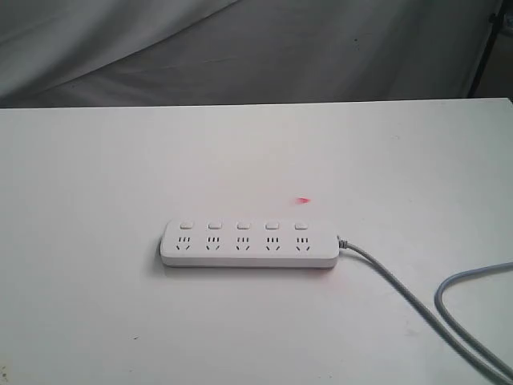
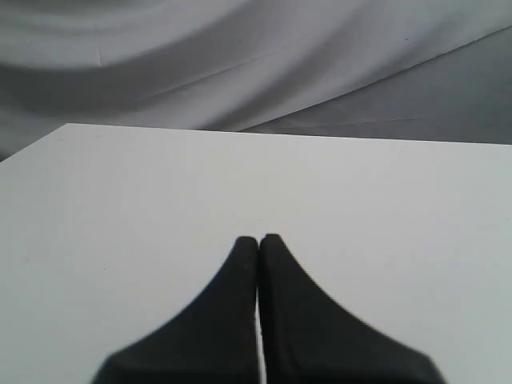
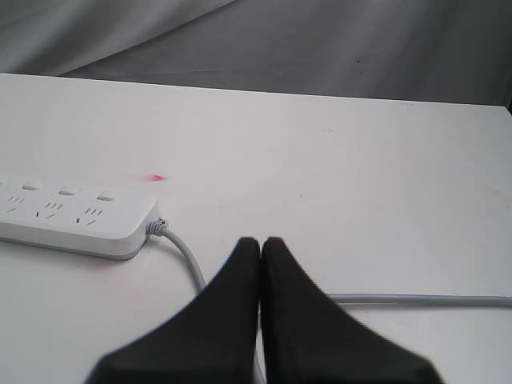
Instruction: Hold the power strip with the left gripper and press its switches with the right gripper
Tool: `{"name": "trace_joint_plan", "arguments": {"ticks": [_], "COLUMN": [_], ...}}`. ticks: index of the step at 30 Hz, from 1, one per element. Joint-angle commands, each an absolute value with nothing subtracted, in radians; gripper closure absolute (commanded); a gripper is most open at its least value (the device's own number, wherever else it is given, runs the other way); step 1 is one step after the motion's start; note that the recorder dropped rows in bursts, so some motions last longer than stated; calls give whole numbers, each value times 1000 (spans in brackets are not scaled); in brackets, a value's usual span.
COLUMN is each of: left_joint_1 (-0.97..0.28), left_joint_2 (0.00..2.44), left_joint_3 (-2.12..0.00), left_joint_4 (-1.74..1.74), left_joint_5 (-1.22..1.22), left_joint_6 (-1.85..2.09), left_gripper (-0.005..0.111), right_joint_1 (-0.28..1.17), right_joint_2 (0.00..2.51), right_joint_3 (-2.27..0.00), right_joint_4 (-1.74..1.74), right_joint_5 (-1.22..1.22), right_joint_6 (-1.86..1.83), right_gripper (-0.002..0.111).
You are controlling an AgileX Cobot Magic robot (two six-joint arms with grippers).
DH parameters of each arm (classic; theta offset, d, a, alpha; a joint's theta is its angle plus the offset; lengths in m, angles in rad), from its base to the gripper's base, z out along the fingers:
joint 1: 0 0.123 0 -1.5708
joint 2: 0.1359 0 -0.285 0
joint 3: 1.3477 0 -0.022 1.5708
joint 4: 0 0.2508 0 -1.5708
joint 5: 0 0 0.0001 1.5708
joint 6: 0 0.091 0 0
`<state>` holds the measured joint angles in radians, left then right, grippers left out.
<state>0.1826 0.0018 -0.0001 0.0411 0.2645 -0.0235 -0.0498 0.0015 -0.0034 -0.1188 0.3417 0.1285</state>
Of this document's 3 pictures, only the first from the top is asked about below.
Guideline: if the black tripod stand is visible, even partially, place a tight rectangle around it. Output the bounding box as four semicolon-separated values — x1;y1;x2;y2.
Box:
467;0;511;99

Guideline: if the white five-outlet power strip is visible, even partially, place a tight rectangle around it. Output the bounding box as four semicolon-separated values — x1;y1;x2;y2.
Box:
160;219;339;269

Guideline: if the grey power cable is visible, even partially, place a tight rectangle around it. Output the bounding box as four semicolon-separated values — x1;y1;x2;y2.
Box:
336;234;513;385

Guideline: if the grey backdrop cloth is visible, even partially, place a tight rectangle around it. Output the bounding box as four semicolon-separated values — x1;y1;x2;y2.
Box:
1;1;501;107

